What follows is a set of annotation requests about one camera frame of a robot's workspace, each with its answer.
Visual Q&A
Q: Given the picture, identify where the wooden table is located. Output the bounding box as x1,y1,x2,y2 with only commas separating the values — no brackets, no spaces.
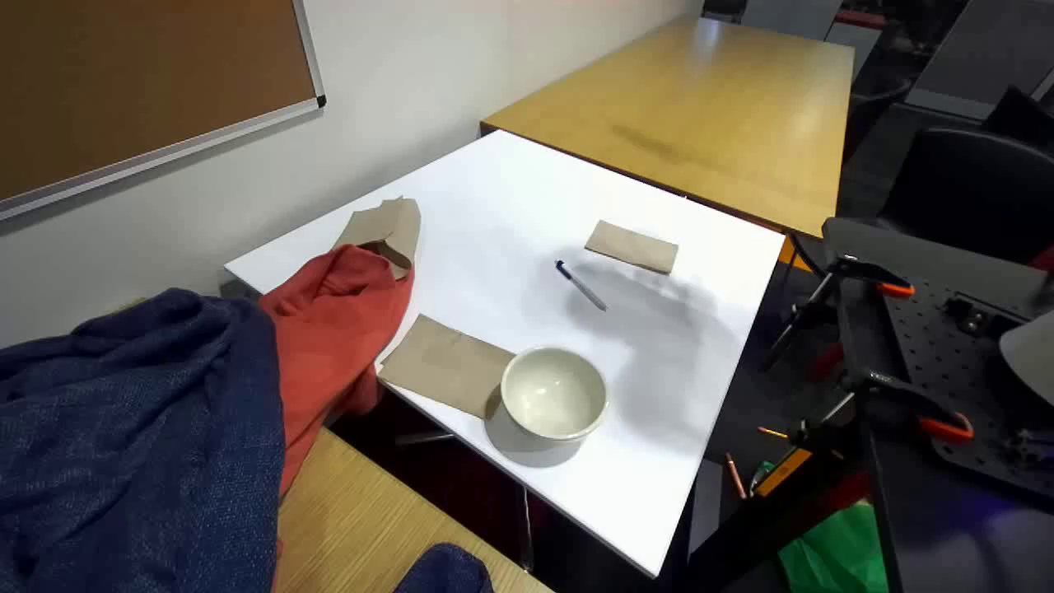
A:
484,16,853,237

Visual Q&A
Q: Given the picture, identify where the cork bulletin board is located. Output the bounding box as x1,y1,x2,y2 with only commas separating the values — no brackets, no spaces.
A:
0,0,324,222

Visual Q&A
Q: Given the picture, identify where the black orange clamp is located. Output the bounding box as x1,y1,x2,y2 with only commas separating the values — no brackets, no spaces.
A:
794,371,973,449
763,251,920,369

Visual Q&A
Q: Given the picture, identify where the green plastic bag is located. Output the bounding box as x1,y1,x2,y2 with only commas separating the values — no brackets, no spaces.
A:
777,502,890,593

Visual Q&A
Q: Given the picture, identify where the black orange clamp upper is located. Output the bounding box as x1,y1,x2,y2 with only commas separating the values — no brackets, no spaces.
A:
763,251,920,369

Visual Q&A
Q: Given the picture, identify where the white ceramic bowl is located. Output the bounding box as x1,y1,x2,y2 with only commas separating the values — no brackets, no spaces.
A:
499,345,607,442

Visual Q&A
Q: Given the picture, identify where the brown cardboard piece near bowl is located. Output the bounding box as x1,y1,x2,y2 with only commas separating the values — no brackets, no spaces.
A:
382,317,510,418

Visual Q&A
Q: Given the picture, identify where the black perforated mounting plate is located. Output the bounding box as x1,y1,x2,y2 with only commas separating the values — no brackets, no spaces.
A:
824,218,1054,502

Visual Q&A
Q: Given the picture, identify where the red cloth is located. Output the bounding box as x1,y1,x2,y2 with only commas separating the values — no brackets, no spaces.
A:
260,242,416,491

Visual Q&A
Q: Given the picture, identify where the brown cardboard piece far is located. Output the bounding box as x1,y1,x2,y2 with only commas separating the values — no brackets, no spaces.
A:
587,222,679,272

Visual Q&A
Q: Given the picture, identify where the small blue cloth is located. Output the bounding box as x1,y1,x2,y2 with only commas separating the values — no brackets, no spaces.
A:
394,544,494,593

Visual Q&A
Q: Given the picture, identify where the brown paper bag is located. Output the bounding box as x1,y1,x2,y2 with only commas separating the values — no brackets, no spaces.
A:
340,196,420,276

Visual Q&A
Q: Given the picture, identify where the black orange clamp lower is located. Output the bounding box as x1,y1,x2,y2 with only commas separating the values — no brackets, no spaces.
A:
794,371,973,449

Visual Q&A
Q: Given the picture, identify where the black office chair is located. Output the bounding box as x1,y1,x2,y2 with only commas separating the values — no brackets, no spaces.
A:
880,126,1054,264

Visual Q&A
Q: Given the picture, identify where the black pen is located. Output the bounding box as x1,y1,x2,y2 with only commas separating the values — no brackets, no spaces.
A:
552,261,607,311

